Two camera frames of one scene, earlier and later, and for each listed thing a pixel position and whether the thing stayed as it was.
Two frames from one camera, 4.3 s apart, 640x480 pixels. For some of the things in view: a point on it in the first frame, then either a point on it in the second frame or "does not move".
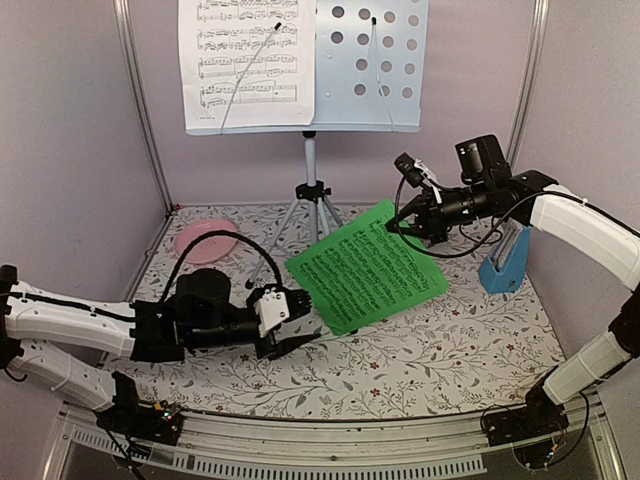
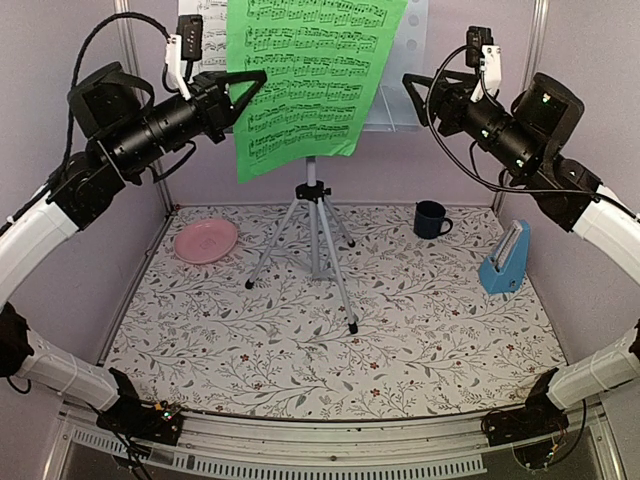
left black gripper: (270, 349) -> (217, 108)
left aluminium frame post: (124, 20) does not move
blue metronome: (505, 268) does not move
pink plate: (209, 249) does not move
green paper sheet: (364, 271) -> (324, 61)
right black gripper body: (438, 226) -> (457, 92)
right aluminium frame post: (528, 79) does not move
